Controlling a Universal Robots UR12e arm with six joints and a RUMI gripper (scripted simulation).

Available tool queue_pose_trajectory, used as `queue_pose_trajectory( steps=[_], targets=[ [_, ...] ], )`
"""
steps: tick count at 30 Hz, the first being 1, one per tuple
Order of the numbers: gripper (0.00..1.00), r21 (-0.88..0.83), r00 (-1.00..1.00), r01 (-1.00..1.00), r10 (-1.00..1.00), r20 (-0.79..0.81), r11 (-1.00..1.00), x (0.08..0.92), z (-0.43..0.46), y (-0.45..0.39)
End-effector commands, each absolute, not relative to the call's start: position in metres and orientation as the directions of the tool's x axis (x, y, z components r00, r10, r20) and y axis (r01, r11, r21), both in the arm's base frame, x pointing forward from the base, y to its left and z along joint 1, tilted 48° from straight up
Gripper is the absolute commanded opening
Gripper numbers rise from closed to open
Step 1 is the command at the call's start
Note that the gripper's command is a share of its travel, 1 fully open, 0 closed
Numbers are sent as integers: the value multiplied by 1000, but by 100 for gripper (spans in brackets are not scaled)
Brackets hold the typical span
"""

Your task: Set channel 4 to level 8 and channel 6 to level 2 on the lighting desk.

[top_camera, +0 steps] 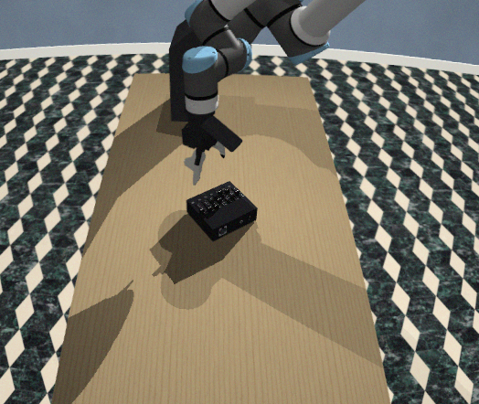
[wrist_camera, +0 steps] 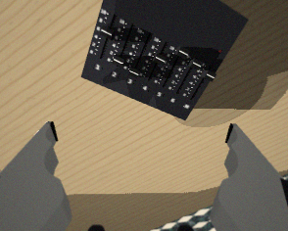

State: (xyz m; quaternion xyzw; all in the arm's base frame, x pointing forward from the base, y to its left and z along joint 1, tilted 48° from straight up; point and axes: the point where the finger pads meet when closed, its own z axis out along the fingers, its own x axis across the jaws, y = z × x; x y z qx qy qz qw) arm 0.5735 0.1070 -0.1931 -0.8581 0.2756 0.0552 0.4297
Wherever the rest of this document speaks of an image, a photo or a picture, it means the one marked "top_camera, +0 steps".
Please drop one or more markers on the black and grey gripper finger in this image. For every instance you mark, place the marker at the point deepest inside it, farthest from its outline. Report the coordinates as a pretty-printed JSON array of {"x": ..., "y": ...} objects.
[
  {"x": 220, "y": 148},
  {"x": 189, "y": 162}
]

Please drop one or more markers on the black lighting desk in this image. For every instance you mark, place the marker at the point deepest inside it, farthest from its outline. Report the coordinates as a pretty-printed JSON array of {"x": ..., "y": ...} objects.
[{"x": 221, "y": 210}]

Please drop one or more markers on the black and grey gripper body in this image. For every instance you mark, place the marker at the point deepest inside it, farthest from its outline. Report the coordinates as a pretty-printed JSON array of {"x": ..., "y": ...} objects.
[{"x": 192, "y": 134}]

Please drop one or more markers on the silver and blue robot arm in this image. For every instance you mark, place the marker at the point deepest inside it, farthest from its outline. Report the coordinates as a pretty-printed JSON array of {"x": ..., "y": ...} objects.
[{"x": 301, "y": 33}]

